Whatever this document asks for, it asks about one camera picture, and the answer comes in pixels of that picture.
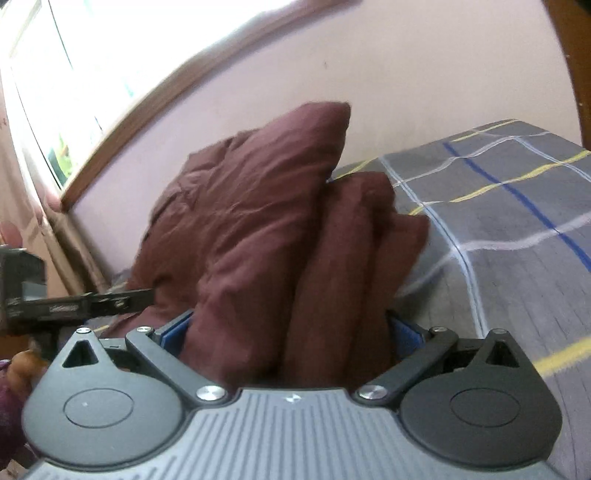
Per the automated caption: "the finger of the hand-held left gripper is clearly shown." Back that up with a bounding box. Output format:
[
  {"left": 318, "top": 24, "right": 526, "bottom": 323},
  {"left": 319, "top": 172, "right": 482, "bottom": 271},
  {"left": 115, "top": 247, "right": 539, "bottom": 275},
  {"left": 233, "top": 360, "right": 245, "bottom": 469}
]
[{"left": 46, "top": 288, "right": 156, "bottom": 320}]

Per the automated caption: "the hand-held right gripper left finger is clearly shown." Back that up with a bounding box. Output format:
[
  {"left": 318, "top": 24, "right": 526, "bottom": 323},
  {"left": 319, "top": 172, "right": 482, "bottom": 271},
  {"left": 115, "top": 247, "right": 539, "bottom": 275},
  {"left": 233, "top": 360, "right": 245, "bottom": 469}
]
[{"left": 60, "top": 310, "right": 228, "bottom": 403}]

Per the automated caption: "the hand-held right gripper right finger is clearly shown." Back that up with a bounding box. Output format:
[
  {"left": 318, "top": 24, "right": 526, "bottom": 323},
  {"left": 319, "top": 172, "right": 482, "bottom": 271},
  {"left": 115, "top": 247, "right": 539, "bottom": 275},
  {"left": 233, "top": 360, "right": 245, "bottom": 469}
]
[{"left": 353, "top": 312, "right": 533, "bottom": 403}]

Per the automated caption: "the maroon cloth garment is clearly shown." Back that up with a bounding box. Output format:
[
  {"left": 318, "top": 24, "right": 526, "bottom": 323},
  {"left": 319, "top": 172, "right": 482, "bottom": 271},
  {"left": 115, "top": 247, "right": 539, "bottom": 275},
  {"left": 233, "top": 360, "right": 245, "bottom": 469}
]
[{"left": 99, "top": 102, "right": 431, "bottom": 388}]

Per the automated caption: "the person's left forearm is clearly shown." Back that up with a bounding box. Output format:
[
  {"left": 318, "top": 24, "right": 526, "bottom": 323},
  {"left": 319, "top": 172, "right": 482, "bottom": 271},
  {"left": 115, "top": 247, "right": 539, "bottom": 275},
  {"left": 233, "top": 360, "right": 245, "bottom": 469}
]
[{"left": 0, "top": 359, "right": 38, "bottom": 469}]

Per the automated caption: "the person's left hand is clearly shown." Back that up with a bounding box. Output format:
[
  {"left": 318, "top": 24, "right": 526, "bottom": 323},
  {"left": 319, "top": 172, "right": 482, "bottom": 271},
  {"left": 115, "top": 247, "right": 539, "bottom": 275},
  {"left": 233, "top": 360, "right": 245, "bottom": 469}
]
[{"left": 7, "top": 348, "right": 51, "bottom": 403}]

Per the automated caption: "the beige patterned curtain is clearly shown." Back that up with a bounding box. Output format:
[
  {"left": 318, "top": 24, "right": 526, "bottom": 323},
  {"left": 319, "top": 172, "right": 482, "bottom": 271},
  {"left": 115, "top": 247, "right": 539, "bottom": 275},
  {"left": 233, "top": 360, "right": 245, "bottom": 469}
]
[{"left": 0, "top": 69, "right": 114, "bottom": 296}]

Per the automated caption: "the grey plaid bedsheet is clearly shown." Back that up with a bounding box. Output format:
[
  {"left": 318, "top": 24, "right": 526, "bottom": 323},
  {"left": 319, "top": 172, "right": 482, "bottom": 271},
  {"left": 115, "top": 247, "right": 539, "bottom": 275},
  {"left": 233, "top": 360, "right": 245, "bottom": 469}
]
[{"left": 331, "top": 119, "right": 591, "bottom": 480}]

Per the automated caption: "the wooden headboard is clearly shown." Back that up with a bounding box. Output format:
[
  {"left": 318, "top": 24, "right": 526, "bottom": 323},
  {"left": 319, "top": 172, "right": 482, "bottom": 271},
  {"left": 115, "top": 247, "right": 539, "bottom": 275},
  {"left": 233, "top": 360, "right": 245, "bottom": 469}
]
[{"left": 543, "top": 0, "right": 591, "bottom": 151}]

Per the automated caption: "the wooden window frame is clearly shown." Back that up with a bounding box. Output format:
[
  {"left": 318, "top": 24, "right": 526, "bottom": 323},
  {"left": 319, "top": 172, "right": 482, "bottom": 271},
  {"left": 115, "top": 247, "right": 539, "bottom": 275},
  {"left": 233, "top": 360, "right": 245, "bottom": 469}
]
[{"left": 0, "top": 0, "right": 365, "bottom": 214}]

